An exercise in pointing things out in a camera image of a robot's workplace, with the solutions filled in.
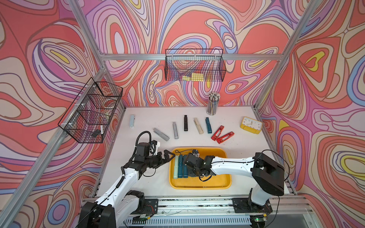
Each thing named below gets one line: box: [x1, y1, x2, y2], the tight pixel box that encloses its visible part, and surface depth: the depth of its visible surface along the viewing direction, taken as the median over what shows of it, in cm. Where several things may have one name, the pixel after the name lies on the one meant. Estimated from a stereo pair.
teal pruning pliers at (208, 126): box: [205, 116, 212, 134], surface depth 106 cm
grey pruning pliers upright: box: [172, 121, 179, 140], surface depth 106 cm
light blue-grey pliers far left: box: [129, 114, 135, 129], surface depth 110 cm
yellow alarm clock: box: [240, 116, 263, 135], surface depth 107 cm
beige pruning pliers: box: [193, 117, 204, 135], surface depth 109 cm
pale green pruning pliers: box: [172, 155, 179, 180], surface depth 86 cm
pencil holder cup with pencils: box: [206, 91, 221, 116], surface depth 107 cm
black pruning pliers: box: [183, 114, 189, 132], surface depth 107 cm
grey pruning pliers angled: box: [153, 127, 170, 142], surface depth 103 cm
